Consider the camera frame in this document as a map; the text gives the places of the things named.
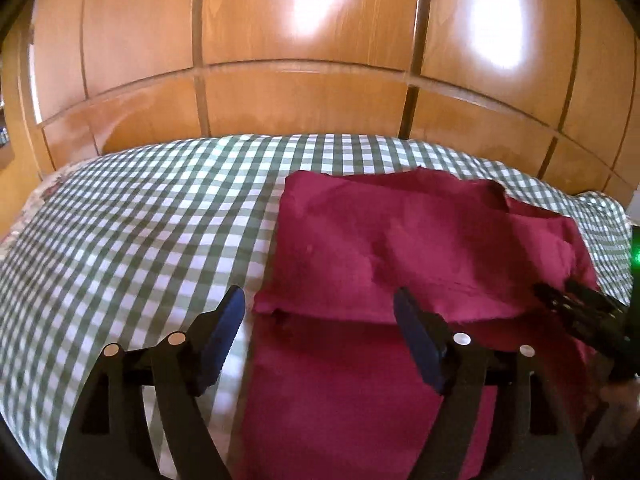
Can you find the dark red cloth garment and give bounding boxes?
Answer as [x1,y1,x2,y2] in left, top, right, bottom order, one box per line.
[236,168,597,479]

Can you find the person's right hand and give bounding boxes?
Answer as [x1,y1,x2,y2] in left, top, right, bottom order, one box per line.
[600,378,639,428]

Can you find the green white checkered bedspread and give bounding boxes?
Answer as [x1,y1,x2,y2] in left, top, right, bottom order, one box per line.
[1,136,631,479]

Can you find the floral white bed sheet edge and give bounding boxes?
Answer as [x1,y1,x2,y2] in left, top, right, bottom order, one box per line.
[0,157,98,261]

